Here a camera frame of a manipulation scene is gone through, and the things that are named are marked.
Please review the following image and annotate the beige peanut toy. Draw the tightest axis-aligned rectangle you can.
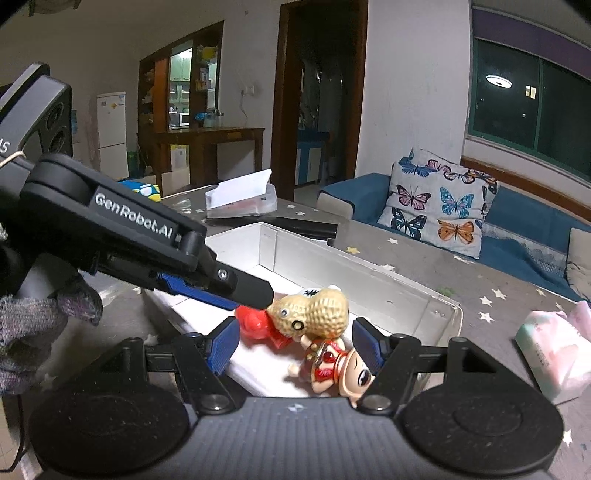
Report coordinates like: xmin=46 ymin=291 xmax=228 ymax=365
xmin=268 ymin=286 xmax=350 ymax=344

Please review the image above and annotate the flat black box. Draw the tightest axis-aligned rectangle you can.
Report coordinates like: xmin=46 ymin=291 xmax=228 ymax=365
xmin=272 ymin=216 xmax=339 ymax=247

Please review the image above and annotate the white tissue pack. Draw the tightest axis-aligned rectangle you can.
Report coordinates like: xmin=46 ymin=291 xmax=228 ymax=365
xmin=204 ymin=168 xmax=278 ymax=219

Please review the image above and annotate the pink tissue pack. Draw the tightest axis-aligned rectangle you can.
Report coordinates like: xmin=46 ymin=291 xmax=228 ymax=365
xmin=515 ymin=302 xmax=591 ymax=405

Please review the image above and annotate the beige cushion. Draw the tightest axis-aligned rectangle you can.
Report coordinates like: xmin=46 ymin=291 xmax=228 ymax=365
xmin=566 ymin=227 xmax=591 ymax=303

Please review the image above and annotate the white fridge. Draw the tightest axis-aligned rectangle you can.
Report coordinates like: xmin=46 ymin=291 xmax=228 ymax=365
xmin=96 ymin=91 xmax=129 ymax=181

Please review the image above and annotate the wooden shelf cabinet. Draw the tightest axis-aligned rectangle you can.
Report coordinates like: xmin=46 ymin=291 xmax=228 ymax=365
xmin=139 ymin=21 xmax=225 ymax=181

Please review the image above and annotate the dark window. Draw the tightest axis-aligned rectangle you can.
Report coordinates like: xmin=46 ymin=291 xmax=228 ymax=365
xmin=466 ymin=37 xmax=591 ymax=182

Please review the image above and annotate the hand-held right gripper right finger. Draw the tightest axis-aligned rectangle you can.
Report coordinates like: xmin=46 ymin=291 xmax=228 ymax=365
xmin=352 ymin=318 xmax=503 ymax=415

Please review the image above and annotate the black-haired doll figure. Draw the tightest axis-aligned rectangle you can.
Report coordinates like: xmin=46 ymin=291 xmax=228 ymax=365
xmin=288 ymin=335 xmax=382 ymax=409

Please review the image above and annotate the person's left hand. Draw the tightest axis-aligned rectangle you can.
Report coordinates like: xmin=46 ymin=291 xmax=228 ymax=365
xmin=0 ymin=271 xmax=103 ymax=398

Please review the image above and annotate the wooden door frame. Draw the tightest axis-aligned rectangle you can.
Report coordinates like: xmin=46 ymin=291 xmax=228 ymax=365
xmin=270 ymin=0 xmax=369 ymax=201

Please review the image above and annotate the red round toy figure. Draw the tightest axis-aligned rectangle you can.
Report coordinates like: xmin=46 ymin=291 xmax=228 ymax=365
xmin=235 ymin=305 xmax=296 ymax=350

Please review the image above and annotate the blue dotted tissue box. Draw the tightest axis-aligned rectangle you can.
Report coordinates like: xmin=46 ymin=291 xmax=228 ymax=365
xmin=117 ymin=180 xmax=162 ymax=203

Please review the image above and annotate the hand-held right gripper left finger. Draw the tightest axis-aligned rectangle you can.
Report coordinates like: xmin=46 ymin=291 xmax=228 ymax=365
xmin=99 ymin=318 xmax=242 ymax=415

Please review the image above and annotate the butterfly print pillow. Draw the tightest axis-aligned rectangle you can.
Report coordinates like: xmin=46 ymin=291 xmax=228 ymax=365
xmin=378 ymin=148 xmax=499 ymax=259

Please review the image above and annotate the blue sofa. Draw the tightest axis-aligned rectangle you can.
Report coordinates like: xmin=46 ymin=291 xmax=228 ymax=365
xmin=316 ymin=173 xmax=591 ymax=302

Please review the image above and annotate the cardboard box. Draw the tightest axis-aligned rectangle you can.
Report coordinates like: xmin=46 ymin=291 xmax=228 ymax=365
xmin=143 ymin=222 xmax=463 ymax=398

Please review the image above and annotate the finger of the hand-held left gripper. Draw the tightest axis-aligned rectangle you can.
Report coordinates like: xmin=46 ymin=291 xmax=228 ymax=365
xmin=154 ymin=271 xmax=241 ymax=312
xmin=188 ymin=247 xmax=276 ymax=311

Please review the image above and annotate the wooden side table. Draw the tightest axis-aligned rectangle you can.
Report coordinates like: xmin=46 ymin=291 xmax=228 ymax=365
xmin=154 ymin=127 xmax=266 ymax=195

